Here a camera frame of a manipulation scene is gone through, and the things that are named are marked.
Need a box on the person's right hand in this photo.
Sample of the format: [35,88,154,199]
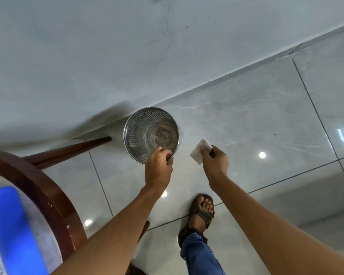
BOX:
[200,145,230,184]

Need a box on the person's left hand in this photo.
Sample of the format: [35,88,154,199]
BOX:
[145,146,175,192]

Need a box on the white tissue paper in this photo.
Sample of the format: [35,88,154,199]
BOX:
[189,137,213,165]

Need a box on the perforated steel waste bin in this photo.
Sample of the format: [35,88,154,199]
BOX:
[123,107,184,165]

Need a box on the person's right forearm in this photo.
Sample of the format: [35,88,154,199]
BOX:
[208,172,344,275]

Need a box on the person's left forearm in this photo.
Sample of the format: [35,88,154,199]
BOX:
[50,184,168,275]

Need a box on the person's foot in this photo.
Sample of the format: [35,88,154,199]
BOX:
[188,197,214,230]

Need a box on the brown sandal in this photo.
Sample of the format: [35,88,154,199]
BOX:
[178,194,215,249]

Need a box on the blue jeans leg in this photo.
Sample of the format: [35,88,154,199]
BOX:
[180,230,227,275]

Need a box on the round wooden table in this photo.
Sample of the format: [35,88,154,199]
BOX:
[0,136,151,275]

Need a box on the blue plastic box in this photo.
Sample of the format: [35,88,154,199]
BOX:
[0,186,50,275]

